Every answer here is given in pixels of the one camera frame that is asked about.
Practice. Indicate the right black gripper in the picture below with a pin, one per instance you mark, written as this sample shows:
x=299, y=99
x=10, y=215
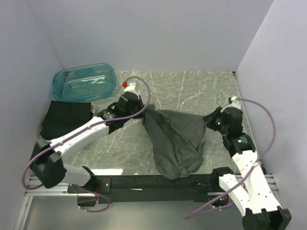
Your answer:
x=209, y=120

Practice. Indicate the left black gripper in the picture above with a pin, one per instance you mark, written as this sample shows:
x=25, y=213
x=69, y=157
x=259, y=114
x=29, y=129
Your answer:
x=140, y=103

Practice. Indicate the grey t-shirt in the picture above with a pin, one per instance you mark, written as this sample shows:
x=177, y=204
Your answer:
x=178, y=141

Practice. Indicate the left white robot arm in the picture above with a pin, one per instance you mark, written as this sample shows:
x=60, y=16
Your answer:
x=48, y=157

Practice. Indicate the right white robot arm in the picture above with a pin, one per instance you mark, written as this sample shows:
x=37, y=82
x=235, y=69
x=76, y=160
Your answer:
x=252, y=195

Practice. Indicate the teal plastic bin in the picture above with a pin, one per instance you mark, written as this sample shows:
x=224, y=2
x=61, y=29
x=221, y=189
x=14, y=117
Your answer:
x=84, y=84

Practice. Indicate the folded black t-shirt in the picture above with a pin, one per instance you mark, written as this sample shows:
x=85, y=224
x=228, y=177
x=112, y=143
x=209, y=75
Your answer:
x=64, y=117

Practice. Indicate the black base beam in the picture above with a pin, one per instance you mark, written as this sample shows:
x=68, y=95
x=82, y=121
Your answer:
x=149, y=188

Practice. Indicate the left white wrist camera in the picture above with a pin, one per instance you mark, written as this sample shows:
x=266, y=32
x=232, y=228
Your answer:
x=132, y=87

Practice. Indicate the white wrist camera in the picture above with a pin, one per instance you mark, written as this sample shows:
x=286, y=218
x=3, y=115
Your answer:
x=132, y=87
x=234, y=102

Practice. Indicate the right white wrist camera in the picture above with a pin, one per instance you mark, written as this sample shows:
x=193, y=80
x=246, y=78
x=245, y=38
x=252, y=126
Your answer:
x=234, y=102

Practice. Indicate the aluminium frame rail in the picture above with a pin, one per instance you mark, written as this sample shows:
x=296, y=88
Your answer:
x=61, y=189

